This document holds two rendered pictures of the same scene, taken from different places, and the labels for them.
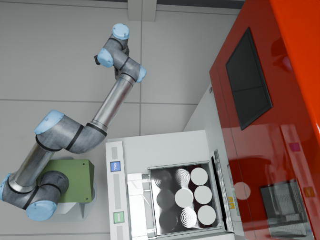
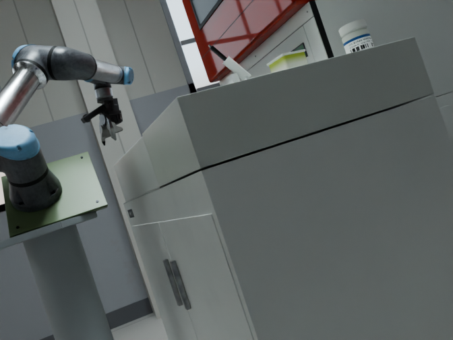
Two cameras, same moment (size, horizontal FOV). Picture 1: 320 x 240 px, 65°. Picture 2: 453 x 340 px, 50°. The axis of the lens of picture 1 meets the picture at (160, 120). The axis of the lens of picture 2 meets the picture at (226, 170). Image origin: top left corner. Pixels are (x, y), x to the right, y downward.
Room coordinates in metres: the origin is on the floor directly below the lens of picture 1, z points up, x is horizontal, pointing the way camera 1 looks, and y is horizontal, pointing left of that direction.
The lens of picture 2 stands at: (-1.45, -0.07, 0.79)
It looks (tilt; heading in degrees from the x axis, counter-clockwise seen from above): 1 degrees up; 358
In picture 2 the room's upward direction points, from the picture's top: 19 degrees counter-clockwise
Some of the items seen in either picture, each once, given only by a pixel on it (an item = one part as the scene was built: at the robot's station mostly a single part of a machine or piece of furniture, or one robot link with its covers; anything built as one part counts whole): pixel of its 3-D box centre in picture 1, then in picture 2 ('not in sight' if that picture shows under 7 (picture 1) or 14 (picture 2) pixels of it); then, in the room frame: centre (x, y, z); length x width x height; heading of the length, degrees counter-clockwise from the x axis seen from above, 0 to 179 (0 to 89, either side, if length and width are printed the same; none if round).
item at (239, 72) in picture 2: not in sight; (239, 79); (-0.12, -0.22, 1.03); 0.06 x 0.04 x 0.13; 111
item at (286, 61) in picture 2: not in sight; (289, 69); (-0.23, -0.34, 1.00); 0.07 x 0.07 x 0.07; 28
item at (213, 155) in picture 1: (219, 189); not in sight; (0.23, -0.43, 0.89); 0.44 x 0.02 x 0.10; 21
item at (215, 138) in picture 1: (222, 154); (273, 98); (0.40, -0.38, 1.02); 0.81 x 0.03 x 0.40; 21
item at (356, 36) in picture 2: not in sight; (357, 42); (-0.21, -0.53, 1.01); 0.07 x 0.07 x 0.10
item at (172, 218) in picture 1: (184, 196); not in sight; (0.14, -0.24, 0.90); 0.34 x 0.34 x 0.01; 21
